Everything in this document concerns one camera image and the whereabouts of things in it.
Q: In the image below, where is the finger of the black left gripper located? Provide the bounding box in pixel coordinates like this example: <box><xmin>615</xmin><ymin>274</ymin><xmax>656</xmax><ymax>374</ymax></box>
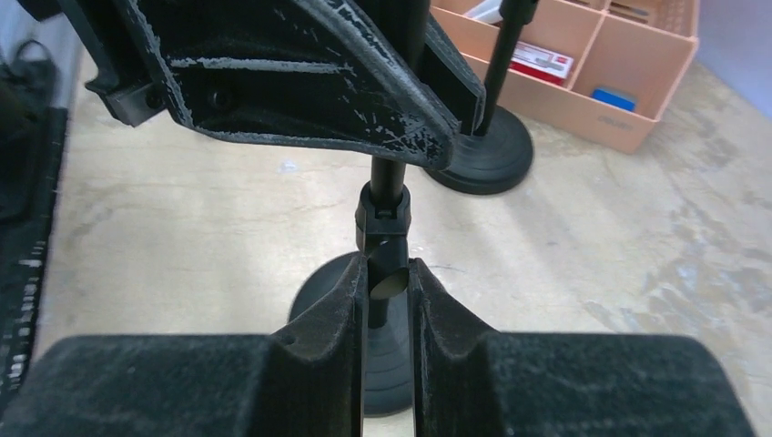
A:
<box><xmin>117</xmin><ymin>1</ymin><xmax>485</xmax><ymax>169</ymax></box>

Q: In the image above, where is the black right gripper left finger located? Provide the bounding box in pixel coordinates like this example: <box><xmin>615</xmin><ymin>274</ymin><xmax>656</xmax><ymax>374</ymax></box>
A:
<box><xmin>1</xmin><ymin>255</ymin><xmax>368</xmax><ymax>436</ymax></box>

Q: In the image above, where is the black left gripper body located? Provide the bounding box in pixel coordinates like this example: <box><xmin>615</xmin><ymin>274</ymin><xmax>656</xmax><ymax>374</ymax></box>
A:
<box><xmin>17</xmin><ymin>1</ymin><xmax>179</xmax><ymax>127</ymax></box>

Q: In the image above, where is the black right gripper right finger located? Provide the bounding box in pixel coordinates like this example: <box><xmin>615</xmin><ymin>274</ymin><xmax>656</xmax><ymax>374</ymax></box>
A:
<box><xmin>408</xmin><ymin>259</ymin><xmax>755</xmax><ymax>436</ymax></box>

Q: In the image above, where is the black mic stand for pink mic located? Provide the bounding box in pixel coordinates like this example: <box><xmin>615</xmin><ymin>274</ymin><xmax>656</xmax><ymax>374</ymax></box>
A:
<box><xmin>427</xmin><ymin>0</ymin><xmax>538</xmax><ymax>196</ymax></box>

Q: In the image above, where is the black mic stand with green mic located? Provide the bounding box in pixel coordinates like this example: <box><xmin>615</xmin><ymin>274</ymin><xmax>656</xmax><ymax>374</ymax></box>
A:
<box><xmin>288</xmin><ymin>0</ymin><xmax>431</xmax><ymax>419</ymax></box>

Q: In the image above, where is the red capped white marker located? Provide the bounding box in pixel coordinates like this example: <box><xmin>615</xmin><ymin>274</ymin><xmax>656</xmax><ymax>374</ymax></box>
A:
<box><xmin>463</xmin><ymin>0</ymin><xmax>503</xmax><ymax>25</ymax></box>

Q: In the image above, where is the red white staples box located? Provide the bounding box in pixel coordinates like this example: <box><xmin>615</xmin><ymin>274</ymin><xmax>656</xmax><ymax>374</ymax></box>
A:
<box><xmin>509</xmin><ymin>42</ymin><xmax>574</xmax><ymax>86</ymax></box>

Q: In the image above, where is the orange plastic file organizer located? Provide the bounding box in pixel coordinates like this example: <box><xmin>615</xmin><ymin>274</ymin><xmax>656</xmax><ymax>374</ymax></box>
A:
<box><xmin>429</xmin><ymin>0</ymin><xmax>702</xmax><ymax>156</ymax></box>

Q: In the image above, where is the blue small box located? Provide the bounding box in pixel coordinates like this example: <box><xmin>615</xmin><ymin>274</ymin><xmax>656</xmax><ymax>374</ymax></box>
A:
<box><xmin>591</xmin><ymin>86</ymin><xmax>637</xmax><ymax>112</ymax></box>

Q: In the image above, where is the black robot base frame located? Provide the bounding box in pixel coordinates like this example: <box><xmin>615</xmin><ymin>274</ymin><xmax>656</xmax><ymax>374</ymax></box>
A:
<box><xmin>1</xmin><ymin>39</ymin><xmax>68</xmax><ymax>410</ymax></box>

